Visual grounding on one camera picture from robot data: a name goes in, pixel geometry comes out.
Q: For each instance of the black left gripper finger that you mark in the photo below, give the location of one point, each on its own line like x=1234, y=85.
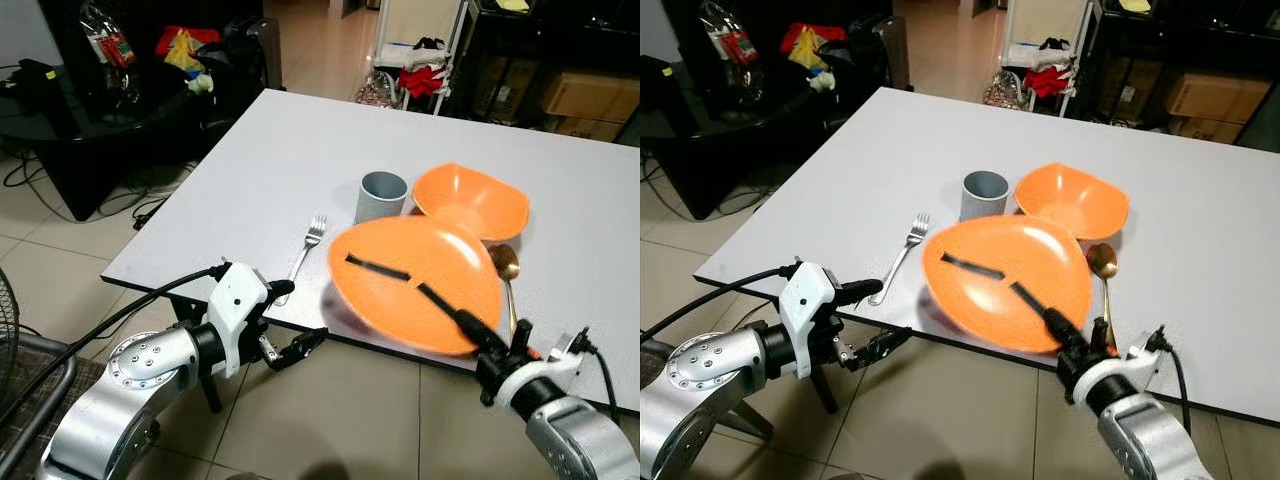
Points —
x=282, y=290
x=300, y=346
x=860, y=292
x=880, y=347

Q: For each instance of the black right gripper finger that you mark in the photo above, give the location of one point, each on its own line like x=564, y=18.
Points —
x=1045, y=315
x=455, y=316

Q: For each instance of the orange plate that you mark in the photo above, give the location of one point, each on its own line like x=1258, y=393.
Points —
x=985, y=312
x=390, y=310

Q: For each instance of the silver metal fork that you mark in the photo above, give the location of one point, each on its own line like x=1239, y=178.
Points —
x=315, y=235
x=917, y=232

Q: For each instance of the golden metal spoon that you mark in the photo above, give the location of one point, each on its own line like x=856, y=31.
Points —
x=1102, y=262
x=505, y=262

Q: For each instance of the orange bowl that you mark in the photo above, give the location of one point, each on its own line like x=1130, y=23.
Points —
x=1070, y=198
x=470, y=200

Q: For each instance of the grey cup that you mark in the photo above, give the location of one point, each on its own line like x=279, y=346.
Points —
x=983, y=203
x=380, y=205

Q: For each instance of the black low table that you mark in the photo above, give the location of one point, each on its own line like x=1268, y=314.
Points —
x=70, y=150
x=720, y=150

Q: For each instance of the patterned woven basket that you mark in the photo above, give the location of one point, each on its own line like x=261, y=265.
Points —
x=378, y=90
x=1003, y=92

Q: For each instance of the red cloth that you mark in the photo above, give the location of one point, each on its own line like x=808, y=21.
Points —
x=422, y=80
x=1046, y=80

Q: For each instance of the black round fan grille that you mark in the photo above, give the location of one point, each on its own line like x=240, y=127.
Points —
x=8, y=330

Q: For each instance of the large brown cardboard box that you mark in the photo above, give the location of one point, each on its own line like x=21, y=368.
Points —
x=590, y=95
x=1215, y=97

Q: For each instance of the clear bag with red pack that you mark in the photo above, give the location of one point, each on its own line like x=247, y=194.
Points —
x=735, y=42
x=112, y=42

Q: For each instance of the black shelf unit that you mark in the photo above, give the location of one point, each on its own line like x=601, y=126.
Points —
x=1130, y=45
x=500, y=40

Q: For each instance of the white framed rack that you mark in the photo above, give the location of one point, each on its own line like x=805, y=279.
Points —
x=1045, y=25
x=425, y=25

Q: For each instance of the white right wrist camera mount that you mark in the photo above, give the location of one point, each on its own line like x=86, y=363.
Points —
x=540, y=372
x=1110, y=378

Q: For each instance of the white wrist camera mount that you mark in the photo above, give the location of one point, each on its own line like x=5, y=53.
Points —
x=1110, y=378
x=540, y=372
x=235, y=300
x=805, y=300

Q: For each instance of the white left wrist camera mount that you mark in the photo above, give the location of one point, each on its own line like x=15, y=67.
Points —
x=805, y=300
x=235, y=300

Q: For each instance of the grey metal frame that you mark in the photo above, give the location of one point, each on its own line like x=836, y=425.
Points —
x=55, y=365

